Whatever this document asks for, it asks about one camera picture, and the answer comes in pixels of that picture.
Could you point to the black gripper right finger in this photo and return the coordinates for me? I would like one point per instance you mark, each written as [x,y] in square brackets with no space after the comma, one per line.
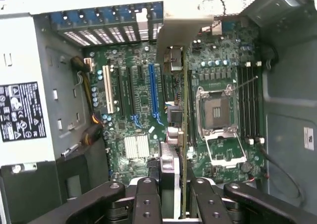
[208,204]

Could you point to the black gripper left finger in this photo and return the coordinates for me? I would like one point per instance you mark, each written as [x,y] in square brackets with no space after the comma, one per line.
[147,204]

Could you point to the open metal socket cover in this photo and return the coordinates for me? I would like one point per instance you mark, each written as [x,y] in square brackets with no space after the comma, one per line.
[224,151]

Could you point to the silver chipset heatsink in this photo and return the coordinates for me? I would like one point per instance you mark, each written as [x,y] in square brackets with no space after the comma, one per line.
[136,146]

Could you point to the CPU socket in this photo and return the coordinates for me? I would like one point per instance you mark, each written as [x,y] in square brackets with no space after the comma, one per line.
[216,110]

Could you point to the black RAM slot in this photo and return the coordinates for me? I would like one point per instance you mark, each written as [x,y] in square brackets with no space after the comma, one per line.
[251,105]
[193,110]
[257,105]
[241,105]
[246,105]

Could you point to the green motherboard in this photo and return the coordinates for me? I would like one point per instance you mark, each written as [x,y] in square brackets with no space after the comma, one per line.
[143,102]

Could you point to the blue expansion slot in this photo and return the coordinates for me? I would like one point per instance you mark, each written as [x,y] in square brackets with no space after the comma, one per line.
[153,90]

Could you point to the black expansion slot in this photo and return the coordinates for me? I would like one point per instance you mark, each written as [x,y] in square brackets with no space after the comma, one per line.
[121,90]
[131,90]

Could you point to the white expansion slot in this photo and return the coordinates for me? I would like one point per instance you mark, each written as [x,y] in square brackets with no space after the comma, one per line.
[108,90]

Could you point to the thin metal locking lever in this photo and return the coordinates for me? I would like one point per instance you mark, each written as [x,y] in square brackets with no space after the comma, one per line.
[246,83]

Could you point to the open black PC case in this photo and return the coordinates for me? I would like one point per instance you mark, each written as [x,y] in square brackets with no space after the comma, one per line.
[289,97]

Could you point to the silver power supply unit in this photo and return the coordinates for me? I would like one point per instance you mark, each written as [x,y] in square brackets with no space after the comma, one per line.
[24,60]

